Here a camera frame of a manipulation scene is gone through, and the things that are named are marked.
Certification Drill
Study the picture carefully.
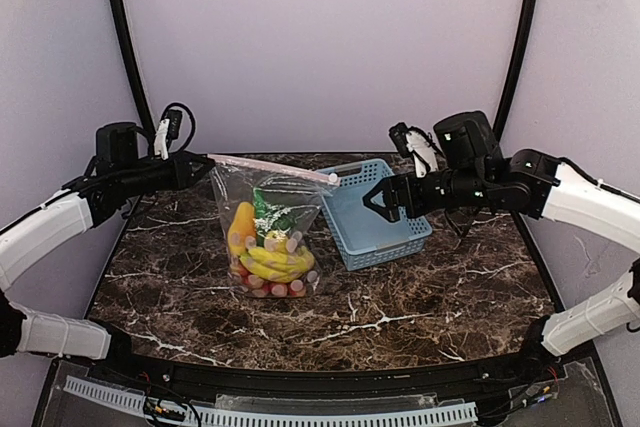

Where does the light blue plastic basket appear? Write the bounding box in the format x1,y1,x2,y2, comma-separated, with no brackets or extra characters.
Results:
320,158,432,271

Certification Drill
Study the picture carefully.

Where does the orange mango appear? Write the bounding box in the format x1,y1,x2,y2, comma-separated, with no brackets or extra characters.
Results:
227,201,256,256

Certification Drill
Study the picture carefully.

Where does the green bell pepper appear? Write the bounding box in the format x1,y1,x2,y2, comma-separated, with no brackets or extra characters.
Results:
253,187,296,237

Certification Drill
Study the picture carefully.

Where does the clear zip top bag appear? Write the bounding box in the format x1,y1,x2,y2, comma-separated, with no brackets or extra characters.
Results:
209,154,340,299

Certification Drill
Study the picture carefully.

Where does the yellow banana bunch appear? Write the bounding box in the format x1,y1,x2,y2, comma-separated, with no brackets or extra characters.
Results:
239,245,315,283

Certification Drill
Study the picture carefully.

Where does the red lychee bunch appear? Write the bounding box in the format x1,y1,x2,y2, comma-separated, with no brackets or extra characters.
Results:
229,265,307,298

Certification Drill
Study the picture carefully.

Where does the yellow corn cob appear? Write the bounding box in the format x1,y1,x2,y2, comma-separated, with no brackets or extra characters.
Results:
264,230,302,253

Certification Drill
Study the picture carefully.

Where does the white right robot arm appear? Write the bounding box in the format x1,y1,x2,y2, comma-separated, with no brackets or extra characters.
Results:
363,111,639,358

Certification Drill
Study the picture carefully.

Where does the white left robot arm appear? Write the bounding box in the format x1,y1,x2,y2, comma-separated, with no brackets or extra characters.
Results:
1,122,215,360

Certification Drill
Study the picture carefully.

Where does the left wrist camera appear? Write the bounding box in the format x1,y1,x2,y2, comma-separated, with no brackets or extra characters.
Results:
153,102,196,160

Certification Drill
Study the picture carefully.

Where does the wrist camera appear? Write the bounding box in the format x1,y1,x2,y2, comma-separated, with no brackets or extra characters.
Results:
388,122,441,178
153,102,196,160

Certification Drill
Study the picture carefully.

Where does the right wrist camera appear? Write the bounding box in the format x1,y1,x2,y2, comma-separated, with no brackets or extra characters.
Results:
388,122,441,178

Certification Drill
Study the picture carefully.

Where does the black front table rail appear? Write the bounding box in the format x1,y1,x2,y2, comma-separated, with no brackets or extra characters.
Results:
89,354,552,400

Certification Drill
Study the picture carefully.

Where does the grey slotted cable duct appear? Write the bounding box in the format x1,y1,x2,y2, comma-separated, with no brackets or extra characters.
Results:
63,375,478,427

